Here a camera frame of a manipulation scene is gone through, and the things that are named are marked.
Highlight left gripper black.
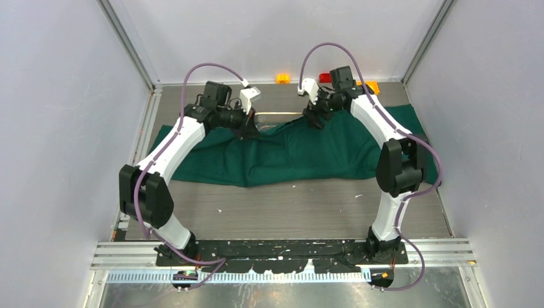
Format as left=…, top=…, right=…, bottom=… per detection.
left=217, top=101, right=260, bottom=141

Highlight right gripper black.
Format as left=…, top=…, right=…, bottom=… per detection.
left=302, top=85, right=343, bottom=130

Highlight green surgical cloth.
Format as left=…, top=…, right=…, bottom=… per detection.
left=148, top=104, right=439, bottom=189

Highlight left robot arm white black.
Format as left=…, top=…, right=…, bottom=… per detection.
left=119, top=81, right=261, bottom=266

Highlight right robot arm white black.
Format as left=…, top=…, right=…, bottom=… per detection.
left=298, top=66, right=427, bottom=264

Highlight metal mesh tray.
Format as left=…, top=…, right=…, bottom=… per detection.
left=254, top=112, right=302, bottom=132

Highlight red toy brick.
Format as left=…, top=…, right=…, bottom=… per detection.
left=318, top=73, right=332, bottom=83

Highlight yellow toy block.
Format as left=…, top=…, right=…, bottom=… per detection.
left=364, top=81, right=380, bottom=96

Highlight orange toy brick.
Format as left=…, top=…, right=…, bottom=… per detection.
left=275, top=74, right=291, bottom=84

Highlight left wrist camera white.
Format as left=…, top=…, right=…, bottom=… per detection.
left=239, top=86, right=262, bottom=114

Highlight aluminium frame rail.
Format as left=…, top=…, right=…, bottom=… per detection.
left=90, top=238, right=478, bottom=270

